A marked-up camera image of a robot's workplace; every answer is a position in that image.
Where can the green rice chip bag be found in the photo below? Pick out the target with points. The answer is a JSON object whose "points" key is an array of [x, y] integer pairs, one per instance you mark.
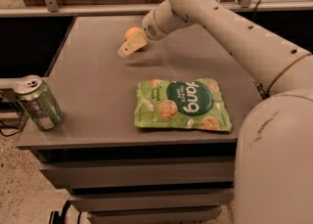
{"points": [[196, 104]]}

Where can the green soda can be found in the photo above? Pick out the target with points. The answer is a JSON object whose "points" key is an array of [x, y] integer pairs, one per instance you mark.
{"points": [[37, 99]]}

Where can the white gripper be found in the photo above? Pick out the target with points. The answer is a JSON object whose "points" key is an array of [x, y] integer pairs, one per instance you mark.
{"points": [[151, 27]]}

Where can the grey drawer cabinet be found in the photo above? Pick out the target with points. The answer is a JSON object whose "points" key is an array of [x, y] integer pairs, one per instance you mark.
{"points": [[121, 174]]}

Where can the orange fruit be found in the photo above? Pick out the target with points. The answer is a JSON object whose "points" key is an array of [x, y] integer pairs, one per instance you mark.
{"points": [[129, 32]]}

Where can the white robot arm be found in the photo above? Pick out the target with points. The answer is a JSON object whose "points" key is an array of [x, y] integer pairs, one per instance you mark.
{"points": [[273, 175]]}

